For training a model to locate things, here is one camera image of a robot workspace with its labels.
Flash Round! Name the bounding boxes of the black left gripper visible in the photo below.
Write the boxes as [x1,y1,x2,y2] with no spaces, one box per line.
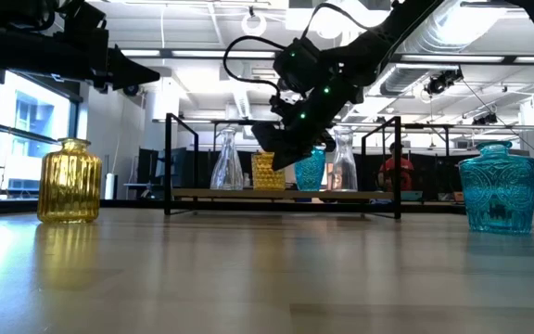
[61,2,161,92]

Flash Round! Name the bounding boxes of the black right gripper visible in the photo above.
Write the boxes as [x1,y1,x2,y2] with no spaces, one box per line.
[250,79,360,172]

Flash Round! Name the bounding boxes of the tall blue textured glass vase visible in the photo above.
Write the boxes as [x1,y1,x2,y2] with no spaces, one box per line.
[293,146,327,193]

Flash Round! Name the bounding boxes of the clear conical glass vase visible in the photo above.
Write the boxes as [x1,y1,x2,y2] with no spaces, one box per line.
[210,127,245,191]
[330,127,359,193]

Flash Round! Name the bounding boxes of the yellow diamond-textured glass vase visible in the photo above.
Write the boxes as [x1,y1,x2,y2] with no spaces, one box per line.
[251,150,287,191]

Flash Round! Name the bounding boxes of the yellow ribbed glass vase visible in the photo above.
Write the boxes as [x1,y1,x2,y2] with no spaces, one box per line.
[37,137,104,225]

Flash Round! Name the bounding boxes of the wooden shelf board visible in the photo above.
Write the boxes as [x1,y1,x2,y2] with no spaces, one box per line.
[171,187,396,201]

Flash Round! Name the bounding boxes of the person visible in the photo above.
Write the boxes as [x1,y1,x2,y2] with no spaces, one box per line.
[376,141,417,193]

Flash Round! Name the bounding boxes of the dark computer monitor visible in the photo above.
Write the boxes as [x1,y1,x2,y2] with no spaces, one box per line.
[136,147,189,189]

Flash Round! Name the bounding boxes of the large dark-framed window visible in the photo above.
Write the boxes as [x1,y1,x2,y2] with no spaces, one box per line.
[0,69,82,199]

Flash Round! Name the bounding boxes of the white paper roll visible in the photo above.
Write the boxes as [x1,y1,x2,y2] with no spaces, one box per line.
[104,172,117,200]

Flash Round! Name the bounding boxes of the black background partition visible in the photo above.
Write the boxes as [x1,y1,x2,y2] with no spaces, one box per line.
[373,152,528,201]

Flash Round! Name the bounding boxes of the squat blue embossed glass vase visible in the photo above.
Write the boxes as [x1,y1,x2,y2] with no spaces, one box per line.
[458,140,534,235]

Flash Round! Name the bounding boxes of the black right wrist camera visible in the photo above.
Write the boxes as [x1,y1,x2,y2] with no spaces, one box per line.
[269,91,299,118]

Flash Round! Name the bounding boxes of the black metal shelf frame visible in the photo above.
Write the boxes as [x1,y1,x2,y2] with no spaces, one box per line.
[163,112,402,221]

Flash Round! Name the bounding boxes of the white hanging ring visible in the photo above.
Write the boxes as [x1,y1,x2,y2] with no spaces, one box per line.
[241,12,268,38]

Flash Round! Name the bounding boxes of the black background workstation frame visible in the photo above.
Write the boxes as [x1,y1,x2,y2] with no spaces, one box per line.
[400,122,451,159]

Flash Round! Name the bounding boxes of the silver ceiling air duct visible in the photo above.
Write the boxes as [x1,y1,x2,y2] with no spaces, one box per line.
[380,0,509,96]

